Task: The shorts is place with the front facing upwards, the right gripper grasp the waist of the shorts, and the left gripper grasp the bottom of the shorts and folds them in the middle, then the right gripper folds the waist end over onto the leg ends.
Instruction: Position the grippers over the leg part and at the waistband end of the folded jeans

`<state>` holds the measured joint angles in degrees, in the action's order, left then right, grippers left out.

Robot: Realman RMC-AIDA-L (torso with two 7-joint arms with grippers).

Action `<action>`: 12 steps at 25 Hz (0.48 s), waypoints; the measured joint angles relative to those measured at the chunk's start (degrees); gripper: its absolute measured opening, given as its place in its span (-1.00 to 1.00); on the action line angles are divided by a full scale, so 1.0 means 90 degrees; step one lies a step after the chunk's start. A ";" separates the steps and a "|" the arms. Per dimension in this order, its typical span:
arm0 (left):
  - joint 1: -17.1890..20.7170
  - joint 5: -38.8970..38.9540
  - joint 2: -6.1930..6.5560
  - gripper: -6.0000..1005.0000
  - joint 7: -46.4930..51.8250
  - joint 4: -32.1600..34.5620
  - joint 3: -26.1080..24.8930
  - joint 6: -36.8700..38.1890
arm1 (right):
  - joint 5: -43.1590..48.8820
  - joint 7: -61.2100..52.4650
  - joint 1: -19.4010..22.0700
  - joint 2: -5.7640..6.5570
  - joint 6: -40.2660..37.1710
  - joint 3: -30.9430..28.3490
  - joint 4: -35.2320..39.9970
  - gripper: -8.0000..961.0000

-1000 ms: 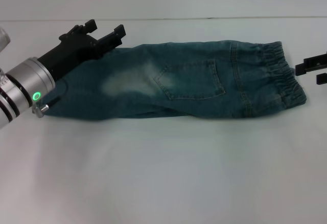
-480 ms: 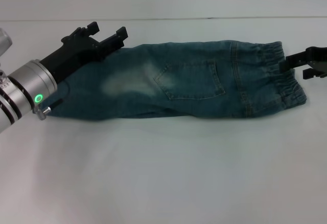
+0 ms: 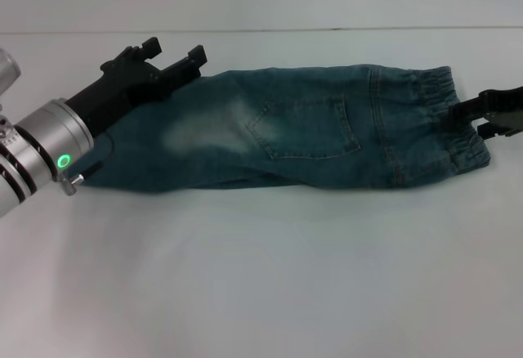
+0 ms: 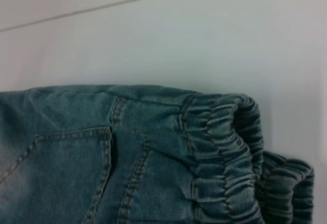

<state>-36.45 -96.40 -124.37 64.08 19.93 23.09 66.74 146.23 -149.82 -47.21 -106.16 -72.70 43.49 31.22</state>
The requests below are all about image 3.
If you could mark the blue denim shorts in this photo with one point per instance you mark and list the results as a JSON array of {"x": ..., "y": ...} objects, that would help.
[{"x": 318, "y": 129}]

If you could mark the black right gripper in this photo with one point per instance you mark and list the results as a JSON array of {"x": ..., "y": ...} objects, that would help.
[{"x": 506, "y": 108}]

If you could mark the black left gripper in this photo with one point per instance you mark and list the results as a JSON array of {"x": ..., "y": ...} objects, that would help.
[{"x": 114, "y": 92}]

